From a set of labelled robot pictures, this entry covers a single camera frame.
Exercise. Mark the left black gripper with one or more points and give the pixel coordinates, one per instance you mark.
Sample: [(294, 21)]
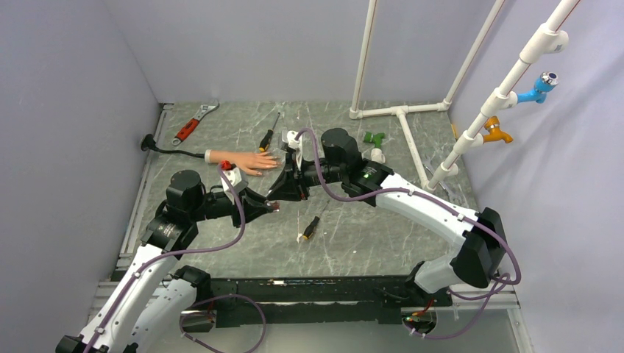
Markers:
[(252, 198)]

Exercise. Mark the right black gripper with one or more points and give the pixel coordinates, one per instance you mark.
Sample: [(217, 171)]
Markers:
[(300, 190)]

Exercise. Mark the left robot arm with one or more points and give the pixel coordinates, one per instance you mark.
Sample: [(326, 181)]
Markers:
[(152, 293)]

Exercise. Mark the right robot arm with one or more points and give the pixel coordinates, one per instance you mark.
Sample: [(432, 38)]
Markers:
[(476, 238)]

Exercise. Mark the mannequin hand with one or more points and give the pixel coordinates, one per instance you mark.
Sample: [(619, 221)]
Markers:
[(252, 163)]

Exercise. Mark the near black yellow screwdriver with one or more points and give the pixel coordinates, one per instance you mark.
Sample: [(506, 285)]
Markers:
[(310, 229)]

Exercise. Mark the black yellow screwdriver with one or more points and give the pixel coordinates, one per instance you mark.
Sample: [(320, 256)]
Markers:
[(310, 229), (267, 138)]

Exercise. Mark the far black yellow screwdriver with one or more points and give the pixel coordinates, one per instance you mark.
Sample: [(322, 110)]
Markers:
[(267, 138)]

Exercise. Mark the green white pipe fitting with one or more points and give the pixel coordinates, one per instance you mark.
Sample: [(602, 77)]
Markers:
[(376, 153)]

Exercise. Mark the silver spanner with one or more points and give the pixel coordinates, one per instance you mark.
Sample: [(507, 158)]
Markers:
[(452, 195)]

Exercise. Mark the orange pipe valve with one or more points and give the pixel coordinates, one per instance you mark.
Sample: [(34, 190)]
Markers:
[(494, 133)]

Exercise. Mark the blue pipe valve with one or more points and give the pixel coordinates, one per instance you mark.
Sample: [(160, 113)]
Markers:
[(545, 83)]

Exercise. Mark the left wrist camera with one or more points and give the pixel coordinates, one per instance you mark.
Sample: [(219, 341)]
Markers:
[(233, 179)]

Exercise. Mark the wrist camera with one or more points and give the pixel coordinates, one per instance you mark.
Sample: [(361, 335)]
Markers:
[(290, 143), (233, 179)]

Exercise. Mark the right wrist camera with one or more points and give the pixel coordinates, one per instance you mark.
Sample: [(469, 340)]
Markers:
[(290, 143)]

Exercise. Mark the red handled adjustable wrench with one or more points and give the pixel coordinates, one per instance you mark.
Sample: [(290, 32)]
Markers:
[(191, 125)]

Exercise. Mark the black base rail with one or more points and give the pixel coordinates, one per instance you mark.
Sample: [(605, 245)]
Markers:
[(200, 301)]

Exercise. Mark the white pvc pipe frame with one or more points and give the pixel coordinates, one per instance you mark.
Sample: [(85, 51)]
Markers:
[(510, 50)]

